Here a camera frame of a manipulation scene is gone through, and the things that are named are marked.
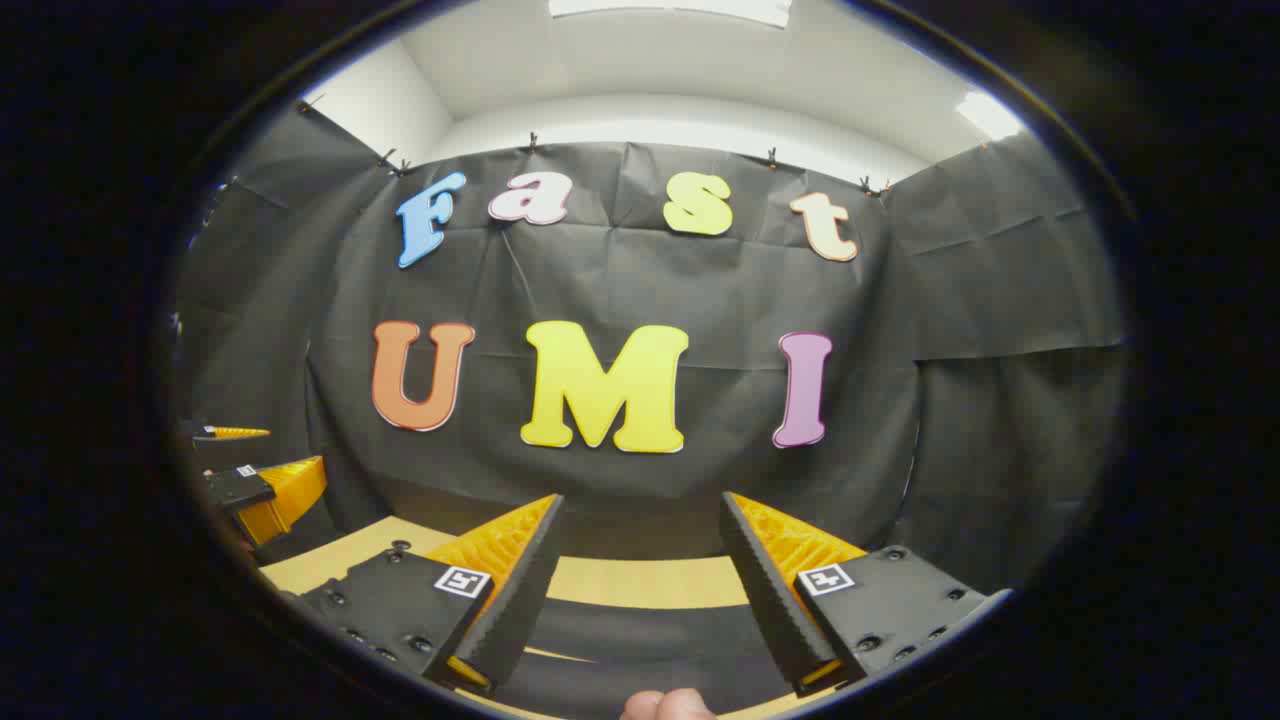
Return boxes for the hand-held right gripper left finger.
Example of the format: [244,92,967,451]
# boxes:
[297,493,565,698]

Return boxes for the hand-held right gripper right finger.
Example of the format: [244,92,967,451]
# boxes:
[720,490,1013,698]

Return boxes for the dark grey jeans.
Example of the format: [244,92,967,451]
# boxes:
[470,598,811,717]

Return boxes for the black backdrop cloth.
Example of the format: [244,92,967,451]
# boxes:
[170,105,1131,601]

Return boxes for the ceiling light panel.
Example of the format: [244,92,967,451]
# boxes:
[955,90,1026,141]
[548,0,793,28]

